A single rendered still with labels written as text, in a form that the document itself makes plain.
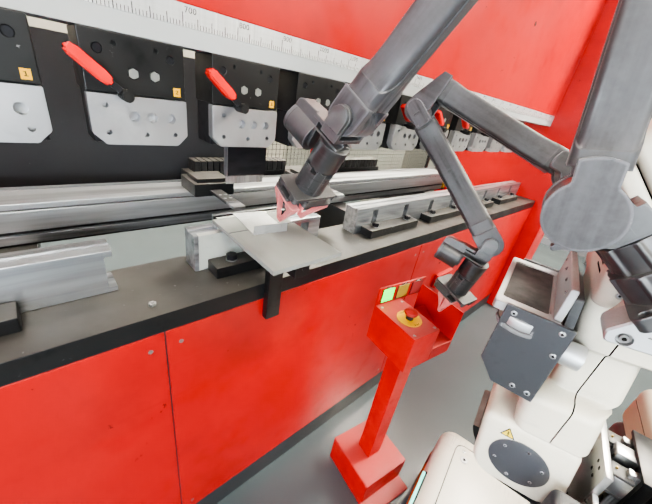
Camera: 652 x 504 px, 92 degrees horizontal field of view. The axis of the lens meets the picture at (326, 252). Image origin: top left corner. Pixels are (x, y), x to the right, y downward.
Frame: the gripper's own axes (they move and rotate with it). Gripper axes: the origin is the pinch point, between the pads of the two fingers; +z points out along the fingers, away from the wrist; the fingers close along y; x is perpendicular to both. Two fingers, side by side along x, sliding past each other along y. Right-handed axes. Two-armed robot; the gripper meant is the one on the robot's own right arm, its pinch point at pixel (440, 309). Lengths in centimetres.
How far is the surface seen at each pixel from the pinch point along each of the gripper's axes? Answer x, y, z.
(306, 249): 41.4, 16.6, -17.1
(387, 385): 8.9, -4.7, 30.9
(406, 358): 15.6, -6.2, 7.6
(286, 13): 40, 46, -55
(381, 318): 15.4, 6.4, 6.0
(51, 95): 84, 87, -20
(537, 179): -167, 58, -4
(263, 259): 52, 15, -18
